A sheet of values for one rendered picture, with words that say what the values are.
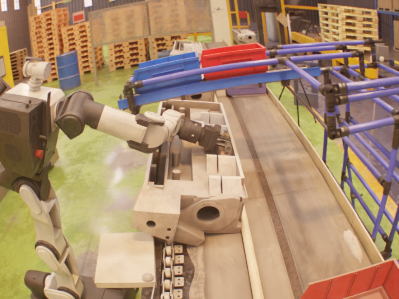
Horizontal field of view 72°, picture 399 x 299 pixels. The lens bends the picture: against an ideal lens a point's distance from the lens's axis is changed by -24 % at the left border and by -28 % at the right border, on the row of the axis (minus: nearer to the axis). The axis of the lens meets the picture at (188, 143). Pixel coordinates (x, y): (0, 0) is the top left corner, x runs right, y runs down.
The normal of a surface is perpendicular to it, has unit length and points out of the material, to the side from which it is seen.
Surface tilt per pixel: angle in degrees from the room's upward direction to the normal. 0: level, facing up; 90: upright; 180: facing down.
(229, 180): 22
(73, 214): 0
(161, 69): 92
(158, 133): 98
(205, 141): 90
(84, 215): 0
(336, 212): 1
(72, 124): 109
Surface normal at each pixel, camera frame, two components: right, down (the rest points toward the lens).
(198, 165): 0.07, -0.91
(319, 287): 0.00, 0.38
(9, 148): -0.13, 0.63
